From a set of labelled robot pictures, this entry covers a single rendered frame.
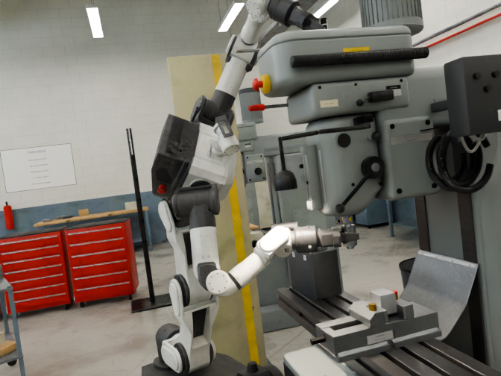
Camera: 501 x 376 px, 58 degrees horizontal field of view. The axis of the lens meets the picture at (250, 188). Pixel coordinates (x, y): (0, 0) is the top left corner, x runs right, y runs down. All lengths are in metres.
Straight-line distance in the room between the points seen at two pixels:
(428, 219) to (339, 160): 0.53
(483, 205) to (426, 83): 0.43
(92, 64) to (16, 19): 1.71
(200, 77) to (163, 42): 7.66
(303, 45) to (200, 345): 1.36
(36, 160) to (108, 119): 1.70
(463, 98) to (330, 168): 0.42
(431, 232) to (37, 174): 9.41
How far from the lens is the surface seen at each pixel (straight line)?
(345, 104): 1.43
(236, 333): 3.36
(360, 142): 1.47
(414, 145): 1.54
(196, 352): 2.14
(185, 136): 1.67
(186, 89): 3.18
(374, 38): 1.51
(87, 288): 6.07
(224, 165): 1.64
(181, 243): 1.91
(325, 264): 1.87
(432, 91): 1.61
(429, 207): 1.81
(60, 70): 10.73
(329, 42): 1.44
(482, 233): 1.65
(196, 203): 1.52
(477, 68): 1.38
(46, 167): 10.52
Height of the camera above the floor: 1.51
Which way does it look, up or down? 3 degrees down
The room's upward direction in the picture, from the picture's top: 7 degrees counter-clockwise
